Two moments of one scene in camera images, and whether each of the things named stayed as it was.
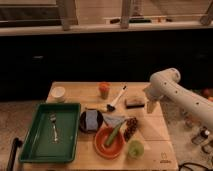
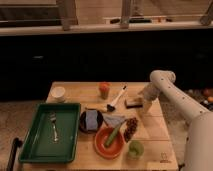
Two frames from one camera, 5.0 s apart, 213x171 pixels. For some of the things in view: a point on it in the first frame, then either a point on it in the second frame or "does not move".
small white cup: x=58 y=94 does not move
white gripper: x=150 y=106 → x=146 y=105
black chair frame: x=15 y=145 does not move
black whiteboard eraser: x=134 y=104 does not move
